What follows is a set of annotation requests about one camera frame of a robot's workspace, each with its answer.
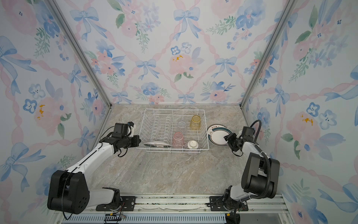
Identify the plate with red pattern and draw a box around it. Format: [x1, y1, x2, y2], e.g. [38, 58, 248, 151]
[207, 124, 233, 147]
[144, 141, 172, 148]

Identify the white wire dish rack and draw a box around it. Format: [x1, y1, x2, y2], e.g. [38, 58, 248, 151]
[139, 109, 209, 155]

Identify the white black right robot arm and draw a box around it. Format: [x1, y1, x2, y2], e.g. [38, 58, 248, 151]
[222, 127, 280, 211]

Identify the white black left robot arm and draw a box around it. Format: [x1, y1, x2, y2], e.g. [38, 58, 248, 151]
[47, 122, 141, 215]

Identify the small white bowl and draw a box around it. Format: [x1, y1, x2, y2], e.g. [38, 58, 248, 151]
[187, 140, 199, 150]

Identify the yellow plastic cup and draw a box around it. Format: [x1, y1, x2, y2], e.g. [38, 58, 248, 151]
[190, 115, 201, 131]

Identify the clear plastic cup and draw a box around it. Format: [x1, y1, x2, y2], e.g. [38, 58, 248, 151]
[177, 121, 187, 134]

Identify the pink plastic cup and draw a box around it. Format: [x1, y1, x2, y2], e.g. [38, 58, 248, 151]
[172, 132, 185, 148]

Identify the grey vent grille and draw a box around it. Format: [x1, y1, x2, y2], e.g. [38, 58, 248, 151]
[62, 213, 226, 224]

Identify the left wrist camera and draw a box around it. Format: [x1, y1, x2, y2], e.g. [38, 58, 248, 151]
[126, 122, 136, 137]

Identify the black corrugated cable conduit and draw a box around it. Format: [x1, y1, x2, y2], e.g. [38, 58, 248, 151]
[249, 119, 272, 199]

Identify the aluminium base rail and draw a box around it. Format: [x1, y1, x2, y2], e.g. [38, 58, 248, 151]
[49, 194, 293, 224]

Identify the aluminium frame post right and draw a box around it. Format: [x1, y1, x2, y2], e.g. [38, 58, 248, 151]
[240, 0, 296, 110]

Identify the aluminium frame post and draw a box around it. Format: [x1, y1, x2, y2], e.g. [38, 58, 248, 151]
[45, 1, 112, 108]
[240, 0, 296, 110]

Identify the aluminium frame post left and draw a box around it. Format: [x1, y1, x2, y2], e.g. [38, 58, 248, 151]
[45, 1, 112, 108]

